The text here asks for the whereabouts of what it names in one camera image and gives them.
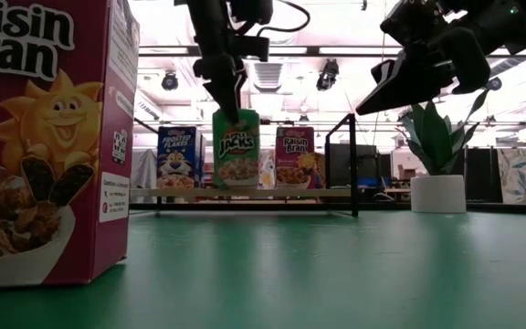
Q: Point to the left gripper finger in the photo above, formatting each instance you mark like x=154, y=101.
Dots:
x=228, y=96

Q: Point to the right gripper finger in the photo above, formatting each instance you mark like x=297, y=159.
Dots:
x=409, y=82
x=383, y=72

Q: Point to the Apple Jacks cereal box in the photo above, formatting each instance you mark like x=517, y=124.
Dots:
x=238, y=155

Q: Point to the Raisin Bran cereal box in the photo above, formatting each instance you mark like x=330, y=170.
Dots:
x=319, y=173
x=295, y=155
x=39, y=137

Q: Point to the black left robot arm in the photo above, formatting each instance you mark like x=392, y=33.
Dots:
x=208, y=11

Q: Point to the black overhead crossbeam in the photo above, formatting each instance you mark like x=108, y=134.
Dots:
x=336, y=50

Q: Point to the black ceiling spotlight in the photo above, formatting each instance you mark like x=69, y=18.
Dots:
x=169, y=81
x=327, y=73
x=493, y=83

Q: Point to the black monitors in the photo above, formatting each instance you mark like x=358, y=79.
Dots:
x=363, y=160

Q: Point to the brown cardboard box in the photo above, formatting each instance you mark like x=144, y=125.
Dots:
x=407, y=172

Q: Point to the white cloth cover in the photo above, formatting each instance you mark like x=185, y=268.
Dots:
x=146, y=169

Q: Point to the green plant in white pot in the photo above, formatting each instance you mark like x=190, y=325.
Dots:
x=438, y=194

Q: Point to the black partition panel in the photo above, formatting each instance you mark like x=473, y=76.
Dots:
x=482, y=173

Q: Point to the floral patterned panel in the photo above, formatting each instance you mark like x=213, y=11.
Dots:
x=523, y=173

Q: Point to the green table mat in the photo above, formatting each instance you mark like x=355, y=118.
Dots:
x=290, y=274

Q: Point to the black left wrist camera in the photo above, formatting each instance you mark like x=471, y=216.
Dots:
x=256, y=48

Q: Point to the silver ventilation duct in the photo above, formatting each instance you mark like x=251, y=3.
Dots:
x=523, y=59
x=267, y=73

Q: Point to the wooden shelf with black frame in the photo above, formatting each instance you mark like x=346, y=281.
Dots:
x=245, y=193

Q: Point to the black aluminium table frame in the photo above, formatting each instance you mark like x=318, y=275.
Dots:
x=509, y=209

